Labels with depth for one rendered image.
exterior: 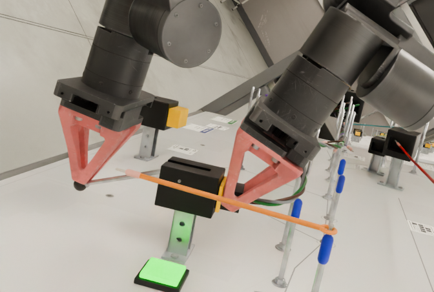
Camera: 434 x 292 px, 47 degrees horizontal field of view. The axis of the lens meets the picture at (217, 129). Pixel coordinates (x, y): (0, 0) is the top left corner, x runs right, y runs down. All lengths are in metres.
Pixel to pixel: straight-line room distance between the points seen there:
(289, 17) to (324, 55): 7.73
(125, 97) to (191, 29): 0.11
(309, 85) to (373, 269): 0.24
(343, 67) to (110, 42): 0.21
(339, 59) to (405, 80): 0.06
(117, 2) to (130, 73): 0.06
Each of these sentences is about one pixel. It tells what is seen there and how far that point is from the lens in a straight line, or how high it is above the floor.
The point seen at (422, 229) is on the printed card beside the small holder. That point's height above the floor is 1.25.
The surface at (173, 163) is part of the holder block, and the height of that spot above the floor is 1.10.
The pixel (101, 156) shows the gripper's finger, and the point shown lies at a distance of 0.49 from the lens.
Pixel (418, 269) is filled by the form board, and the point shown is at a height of 1.23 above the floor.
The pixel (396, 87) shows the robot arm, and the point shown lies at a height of 1.31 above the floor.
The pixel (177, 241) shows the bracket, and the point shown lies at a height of 1.06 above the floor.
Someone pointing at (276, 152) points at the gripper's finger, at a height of 1.20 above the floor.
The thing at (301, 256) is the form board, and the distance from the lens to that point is 0.57.
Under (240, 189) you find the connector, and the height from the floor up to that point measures 1.14.
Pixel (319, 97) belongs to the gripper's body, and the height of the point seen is 1.25.
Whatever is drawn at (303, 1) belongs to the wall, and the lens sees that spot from 8.18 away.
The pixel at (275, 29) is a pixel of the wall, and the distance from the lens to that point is 8.19.
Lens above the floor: 1.29
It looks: 18 degrees down
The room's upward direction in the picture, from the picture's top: 60 degrees clockwise
